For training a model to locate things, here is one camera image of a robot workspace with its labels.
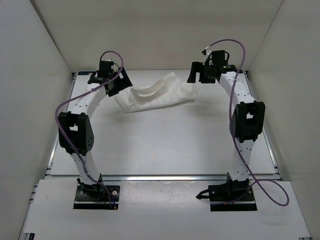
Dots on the white pleated skirt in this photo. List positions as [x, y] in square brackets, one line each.
[166, 92]

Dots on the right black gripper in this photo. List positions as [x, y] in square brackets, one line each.
[197, 68]

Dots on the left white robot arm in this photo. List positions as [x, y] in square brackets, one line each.
[76, 135]

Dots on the left blue corner label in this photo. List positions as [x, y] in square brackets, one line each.
[84, 73]

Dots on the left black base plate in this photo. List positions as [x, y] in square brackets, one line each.
[93, 197]

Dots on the aluminium rail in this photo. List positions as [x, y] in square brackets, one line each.
[166, 178]

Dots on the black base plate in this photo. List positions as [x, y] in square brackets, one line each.
[238, 201]
[93, 197]

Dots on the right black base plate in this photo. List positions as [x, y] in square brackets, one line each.
[238, 201]

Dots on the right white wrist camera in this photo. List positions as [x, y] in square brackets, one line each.
[206, 53]

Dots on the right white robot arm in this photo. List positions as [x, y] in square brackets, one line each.
[246, 119]

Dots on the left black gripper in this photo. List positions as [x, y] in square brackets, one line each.
[125, 82]

